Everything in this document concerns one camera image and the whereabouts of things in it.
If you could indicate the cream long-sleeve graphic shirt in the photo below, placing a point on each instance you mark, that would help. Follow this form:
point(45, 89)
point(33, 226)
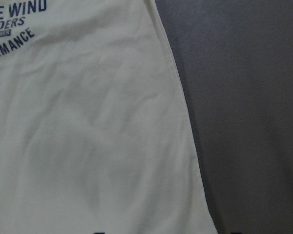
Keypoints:
point(95, 136)

